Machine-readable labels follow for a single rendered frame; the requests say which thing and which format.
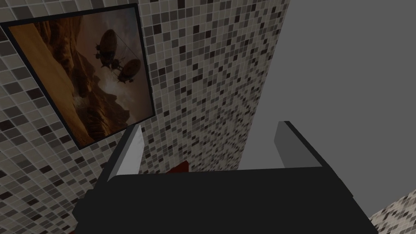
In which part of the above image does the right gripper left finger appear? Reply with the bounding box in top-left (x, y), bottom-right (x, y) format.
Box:
top-left (97, 123), bottom-right (145, 182)

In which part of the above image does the framed brown airship picture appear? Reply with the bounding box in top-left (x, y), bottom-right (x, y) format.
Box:
top-left (0, 3), bottom-right (156, 150)

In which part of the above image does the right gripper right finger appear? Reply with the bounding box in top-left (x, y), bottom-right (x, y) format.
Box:
top-left (273, 120), bottom-right (331, 169)

